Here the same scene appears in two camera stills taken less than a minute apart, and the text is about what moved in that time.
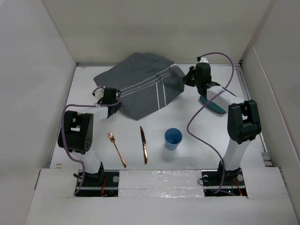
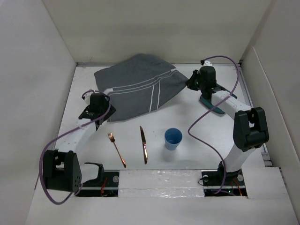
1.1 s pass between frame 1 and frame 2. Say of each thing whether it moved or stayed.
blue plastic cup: stayed
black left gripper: moved
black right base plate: stayed
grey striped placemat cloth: moved
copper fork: stayed
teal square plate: stayed
